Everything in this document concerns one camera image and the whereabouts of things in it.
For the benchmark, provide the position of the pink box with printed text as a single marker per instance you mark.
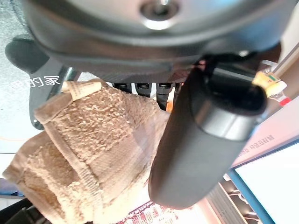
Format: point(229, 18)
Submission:
point(268, 137)

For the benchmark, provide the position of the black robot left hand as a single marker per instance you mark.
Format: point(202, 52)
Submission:
point(130, 39)

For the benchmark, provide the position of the red patterned mat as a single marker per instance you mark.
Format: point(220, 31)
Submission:
point(142, 213)

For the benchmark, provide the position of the yellow and white small packet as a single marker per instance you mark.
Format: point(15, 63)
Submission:
point(268, 81)

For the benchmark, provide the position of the brown slatted shelf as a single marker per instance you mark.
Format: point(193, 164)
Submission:
point(231, 203)

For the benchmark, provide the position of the grey mat with white lettering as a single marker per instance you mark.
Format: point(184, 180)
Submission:
point(14, 77)

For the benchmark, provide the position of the blue-framed white board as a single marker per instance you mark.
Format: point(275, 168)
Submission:
point(271, 186)

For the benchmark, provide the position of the brown terry cloth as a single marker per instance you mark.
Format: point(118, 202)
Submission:
point(98, 149)

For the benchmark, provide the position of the robot dark foot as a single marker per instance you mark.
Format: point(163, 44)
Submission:
point(23, 53)

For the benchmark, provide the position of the small red and white packet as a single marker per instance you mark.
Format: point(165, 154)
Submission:
point(285, 101)

